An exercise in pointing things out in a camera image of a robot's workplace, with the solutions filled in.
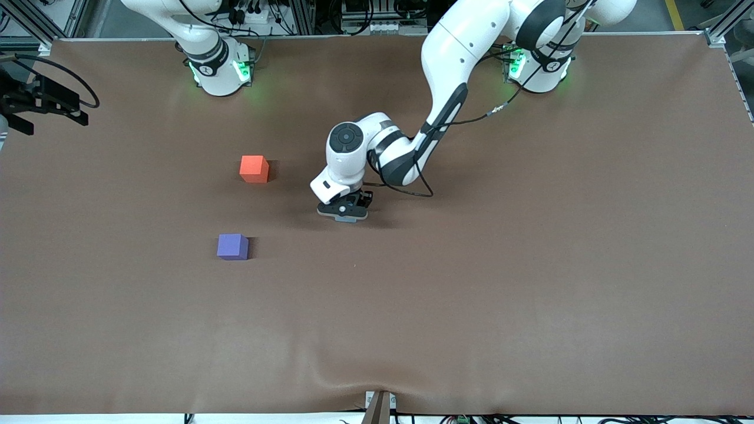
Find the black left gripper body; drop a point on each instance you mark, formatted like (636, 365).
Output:
(365, 197)

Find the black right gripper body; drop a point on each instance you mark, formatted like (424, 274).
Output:
(36, 99)

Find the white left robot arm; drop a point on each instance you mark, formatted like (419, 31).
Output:
(465, 47)

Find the orange foam block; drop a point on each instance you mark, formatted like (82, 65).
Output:
(254, 168)

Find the purple foam block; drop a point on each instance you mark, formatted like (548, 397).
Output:
(232, 246)

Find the brown table cloth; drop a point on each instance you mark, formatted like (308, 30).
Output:
(377, 306)

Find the white power strip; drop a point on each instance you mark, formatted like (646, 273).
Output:
(253, 16)

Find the green terminal connector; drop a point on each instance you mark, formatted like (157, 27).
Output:
(462, 420)

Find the aluminium frame profile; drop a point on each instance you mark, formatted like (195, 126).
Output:
(727, 23)
(32, 23)

